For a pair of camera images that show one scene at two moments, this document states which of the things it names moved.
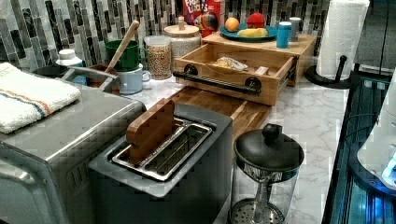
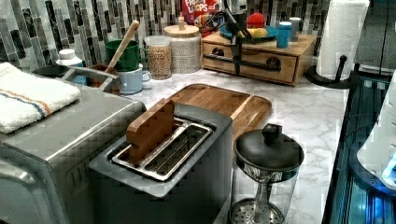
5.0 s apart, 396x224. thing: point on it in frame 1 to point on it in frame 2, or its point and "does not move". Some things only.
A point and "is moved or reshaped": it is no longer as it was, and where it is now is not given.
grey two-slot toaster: x=188 y=180 does not move
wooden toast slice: x=148 y=127 does not move
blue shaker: x=284 y=35 does not move
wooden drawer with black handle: x=248 y=75 is moved or reshaped
